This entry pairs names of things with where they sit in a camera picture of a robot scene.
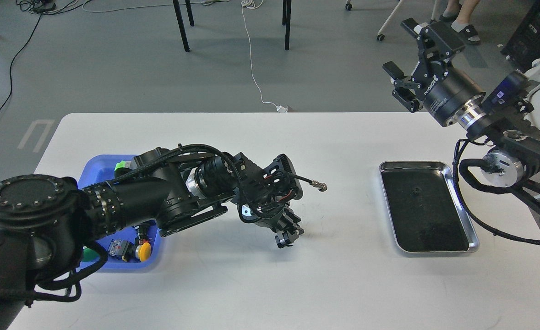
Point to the black square button switch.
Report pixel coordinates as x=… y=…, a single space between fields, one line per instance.
x=142 y=233

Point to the green push button switch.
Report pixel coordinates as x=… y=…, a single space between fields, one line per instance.
x=89 y=255

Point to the black equipment case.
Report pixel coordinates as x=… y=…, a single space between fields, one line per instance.
x=524 y=45

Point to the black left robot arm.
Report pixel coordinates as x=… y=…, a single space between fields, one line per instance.
x=49 y=228

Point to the person foot in sandal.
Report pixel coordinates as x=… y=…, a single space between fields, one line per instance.
x=466 y=32

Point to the yellow push button switch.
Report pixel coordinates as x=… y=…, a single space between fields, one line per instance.
x=126 y=251

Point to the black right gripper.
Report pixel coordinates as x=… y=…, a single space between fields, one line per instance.
x=435 y=84

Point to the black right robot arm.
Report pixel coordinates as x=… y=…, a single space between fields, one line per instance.
x=501 y=153

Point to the green white switch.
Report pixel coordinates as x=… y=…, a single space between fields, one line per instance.
x=121 y=165

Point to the blue plastic tray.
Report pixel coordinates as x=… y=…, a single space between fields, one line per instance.
x=101 y=168

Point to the silver metal tray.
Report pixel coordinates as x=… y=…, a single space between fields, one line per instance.
x=434 y=222

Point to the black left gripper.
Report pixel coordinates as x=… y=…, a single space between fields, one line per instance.
x=285 y=225

